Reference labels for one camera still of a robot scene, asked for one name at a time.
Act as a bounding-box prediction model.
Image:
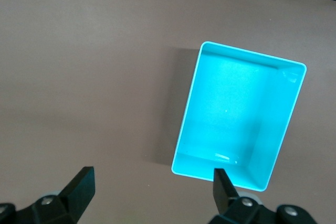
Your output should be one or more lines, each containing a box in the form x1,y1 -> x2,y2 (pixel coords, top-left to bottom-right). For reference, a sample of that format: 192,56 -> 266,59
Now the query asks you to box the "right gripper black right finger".
209,168 -> 279,224

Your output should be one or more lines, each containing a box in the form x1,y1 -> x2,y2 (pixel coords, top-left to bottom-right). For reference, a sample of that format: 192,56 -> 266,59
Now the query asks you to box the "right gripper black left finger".
15,166 -> 95,224

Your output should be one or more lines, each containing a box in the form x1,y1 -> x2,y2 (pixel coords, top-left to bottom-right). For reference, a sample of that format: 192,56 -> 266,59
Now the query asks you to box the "teal plastic bin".
171,41 -> 308,192

